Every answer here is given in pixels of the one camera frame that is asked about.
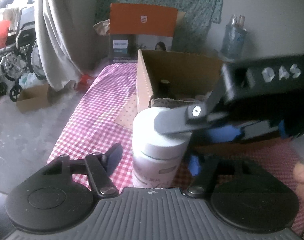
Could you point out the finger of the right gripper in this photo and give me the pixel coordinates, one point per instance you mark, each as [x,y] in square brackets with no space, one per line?
[182,119]
[215,135]

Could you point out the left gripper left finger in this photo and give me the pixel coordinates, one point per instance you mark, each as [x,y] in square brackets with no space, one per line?
[98,167]

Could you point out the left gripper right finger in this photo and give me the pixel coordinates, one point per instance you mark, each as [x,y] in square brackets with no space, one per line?
[204,171]

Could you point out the black cylinder gold cap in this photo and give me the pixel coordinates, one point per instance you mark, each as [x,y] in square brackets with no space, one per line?
[164,90]

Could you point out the white lidded plastic jar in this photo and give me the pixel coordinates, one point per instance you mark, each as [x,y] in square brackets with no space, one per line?
[156,157]

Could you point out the pink checkered tablecloth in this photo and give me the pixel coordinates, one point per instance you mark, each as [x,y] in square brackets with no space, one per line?
[92,129]

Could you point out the brown cardboard box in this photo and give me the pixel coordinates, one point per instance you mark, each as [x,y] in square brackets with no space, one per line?
[188,74]

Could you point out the blue water jug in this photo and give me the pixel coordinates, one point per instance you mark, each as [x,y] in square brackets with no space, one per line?
[234,38]

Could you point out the small cardboard box on floor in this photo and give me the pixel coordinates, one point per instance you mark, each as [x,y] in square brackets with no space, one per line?
[34,98]

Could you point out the orange Philips product box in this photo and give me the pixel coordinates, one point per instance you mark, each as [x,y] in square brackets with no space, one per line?
[140,26]

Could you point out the wheelchair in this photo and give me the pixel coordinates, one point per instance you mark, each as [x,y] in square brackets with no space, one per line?
[22,55]

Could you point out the grey curtain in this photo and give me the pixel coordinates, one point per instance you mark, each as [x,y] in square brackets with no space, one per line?
[66,39]

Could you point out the red bag on wheelchair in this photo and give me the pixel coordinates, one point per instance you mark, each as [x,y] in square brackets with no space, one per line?
[4,30]

